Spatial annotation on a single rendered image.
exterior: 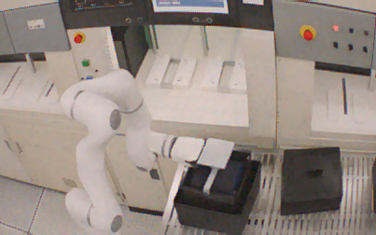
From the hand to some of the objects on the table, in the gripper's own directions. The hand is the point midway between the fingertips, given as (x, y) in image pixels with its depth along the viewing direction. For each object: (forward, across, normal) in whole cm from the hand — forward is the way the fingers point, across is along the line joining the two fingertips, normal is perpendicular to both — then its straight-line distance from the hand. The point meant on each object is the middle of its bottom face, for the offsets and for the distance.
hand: (215, 156), depth 172 cm
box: (+85, +23, +33) cm, 94 cm away
